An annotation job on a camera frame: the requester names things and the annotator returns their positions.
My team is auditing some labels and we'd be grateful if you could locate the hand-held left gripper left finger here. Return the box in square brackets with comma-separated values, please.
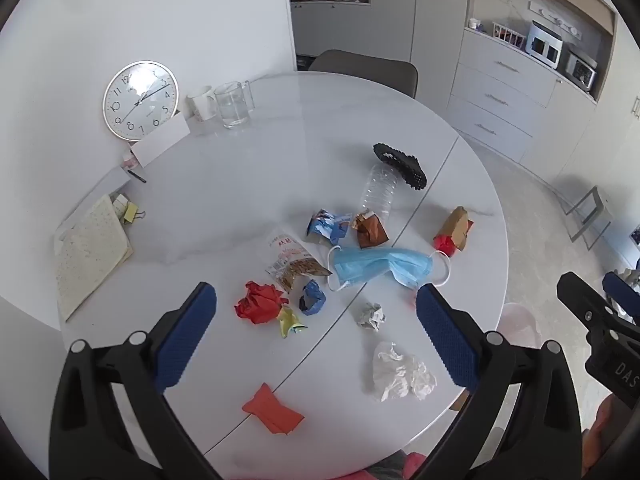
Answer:
[48, 281, 223, 480]

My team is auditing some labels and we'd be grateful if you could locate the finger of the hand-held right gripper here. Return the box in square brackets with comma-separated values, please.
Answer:
[556, 271, 608, 343]
[602, 271, 640, 322]

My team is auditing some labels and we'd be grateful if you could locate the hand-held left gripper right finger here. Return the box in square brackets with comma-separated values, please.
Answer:
[415, 282, 583, 480]

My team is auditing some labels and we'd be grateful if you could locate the white tissue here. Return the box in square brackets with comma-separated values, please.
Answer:
[371, 341, 438, 402]

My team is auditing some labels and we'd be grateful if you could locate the grey paper ball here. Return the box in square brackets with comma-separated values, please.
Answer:
[356, 302, 387, 333]

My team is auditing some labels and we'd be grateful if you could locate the red paper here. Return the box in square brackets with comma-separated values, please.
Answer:
[235, 281, 290, 324]

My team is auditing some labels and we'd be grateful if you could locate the yellow wrapper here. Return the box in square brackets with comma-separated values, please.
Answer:
[276, 306, 308, 339]

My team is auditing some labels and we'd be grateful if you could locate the orange paper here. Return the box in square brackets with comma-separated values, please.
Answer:
[241, 382, 306, 436]

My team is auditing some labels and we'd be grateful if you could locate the brown paper box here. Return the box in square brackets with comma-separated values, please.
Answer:
[432, 206, 475, 258]

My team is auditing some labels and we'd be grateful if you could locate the clear snack bag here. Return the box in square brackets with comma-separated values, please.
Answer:
[264, 232, 333, 293]

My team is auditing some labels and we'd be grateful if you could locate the person's right hand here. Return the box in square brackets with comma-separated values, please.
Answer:
[581, 394, 620, 463]

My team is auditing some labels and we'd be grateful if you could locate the grey metal stool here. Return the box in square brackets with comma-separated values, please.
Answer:
[560, 185, 613, 251]

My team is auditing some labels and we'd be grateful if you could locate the blue face mask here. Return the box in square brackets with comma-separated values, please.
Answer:
[327, 246, 452, 293]

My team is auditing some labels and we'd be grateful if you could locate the brown foil wrapper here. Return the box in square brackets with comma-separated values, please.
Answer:
[352, 209, 390, 250]

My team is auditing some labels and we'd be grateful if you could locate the open beige notebook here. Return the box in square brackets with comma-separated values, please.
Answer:
[52, 194, 135, 323]

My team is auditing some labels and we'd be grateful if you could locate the yellow binder clip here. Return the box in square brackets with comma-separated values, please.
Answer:
[112, 195, 147, 225]

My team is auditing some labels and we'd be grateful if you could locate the clear plastic bottle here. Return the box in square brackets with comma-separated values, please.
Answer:
[360, 162, 401, 221]

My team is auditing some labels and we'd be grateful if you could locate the blue snack wrapper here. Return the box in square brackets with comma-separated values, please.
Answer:
[306, 209, 353, 246]

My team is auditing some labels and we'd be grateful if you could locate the white card box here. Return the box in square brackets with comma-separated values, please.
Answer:
[131, 112, 192, 168]

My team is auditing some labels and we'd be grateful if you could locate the silver toaster oven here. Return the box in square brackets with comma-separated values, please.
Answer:
[565, 47, 598, 92]

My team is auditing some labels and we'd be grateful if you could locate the white drawer cabinet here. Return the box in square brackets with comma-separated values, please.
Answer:
[446, 27, 566, 163]

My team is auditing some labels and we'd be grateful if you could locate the white mug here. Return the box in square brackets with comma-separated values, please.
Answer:
[186, 86, 218, 122]

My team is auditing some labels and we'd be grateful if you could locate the clear glass pitcher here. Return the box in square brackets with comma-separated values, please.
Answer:
[214, 80, 257, 129]

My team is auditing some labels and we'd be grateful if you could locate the white dish rack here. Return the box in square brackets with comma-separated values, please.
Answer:
[492, 22, 526, 47]

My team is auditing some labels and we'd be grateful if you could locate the grey upholstered chair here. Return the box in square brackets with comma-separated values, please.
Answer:
[307, 50, 419, 100]

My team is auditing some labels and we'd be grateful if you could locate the tall white cabinet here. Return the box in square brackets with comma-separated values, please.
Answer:
[410, 0, 476, 111]

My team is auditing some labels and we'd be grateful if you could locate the round white wall clock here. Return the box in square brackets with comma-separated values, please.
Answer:
[102, 60, 180, 141]

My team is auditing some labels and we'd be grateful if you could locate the white wall hook rail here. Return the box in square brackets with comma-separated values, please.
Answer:
[529, 1, 583, 38]

